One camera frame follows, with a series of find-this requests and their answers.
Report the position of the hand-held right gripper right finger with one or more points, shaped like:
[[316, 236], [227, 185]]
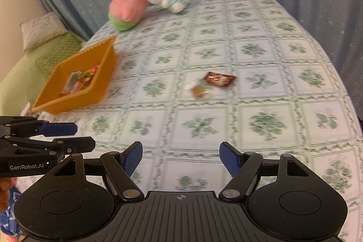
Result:
[[229, 159]]

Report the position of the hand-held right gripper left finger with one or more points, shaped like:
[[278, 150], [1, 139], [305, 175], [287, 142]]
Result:
[[133, 159]]

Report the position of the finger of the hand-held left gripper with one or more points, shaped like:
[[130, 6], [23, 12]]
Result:
[[76, 144], [59, 129]]

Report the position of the yellow plastic basket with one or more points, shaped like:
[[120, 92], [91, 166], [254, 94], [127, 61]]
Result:
[[82, 100]]

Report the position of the pile of mixed snack packets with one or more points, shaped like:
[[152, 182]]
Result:
[[80, 79]]

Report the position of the brown candy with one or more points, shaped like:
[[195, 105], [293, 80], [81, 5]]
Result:
[[198, 91]]

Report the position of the dark red snack packet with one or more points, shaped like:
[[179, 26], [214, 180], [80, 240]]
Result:
[[219, 79]]

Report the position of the person's left hand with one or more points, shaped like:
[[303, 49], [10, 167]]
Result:
[[4, 185]]

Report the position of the green floral printed tablecloth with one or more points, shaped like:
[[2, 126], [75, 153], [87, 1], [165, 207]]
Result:
[[215, 117]]

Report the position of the person's patterned clothing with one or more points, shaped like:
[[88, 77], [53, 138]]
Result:
[[8, 219]]

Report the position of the light green sofa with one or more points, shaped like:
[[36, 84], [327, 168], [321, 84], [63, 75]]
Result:
[[17, 74]]

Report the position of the green zigzag pillow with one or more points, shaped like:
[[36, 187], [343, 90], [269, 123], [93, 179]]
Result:
[[56, 55]]

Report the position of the white pillow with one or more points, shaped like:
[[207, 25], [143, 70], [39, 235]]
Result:
[[39, 29]]

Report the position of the pink and green plush toy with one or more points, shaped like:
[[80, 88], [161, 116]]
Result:
[[127, 6]]

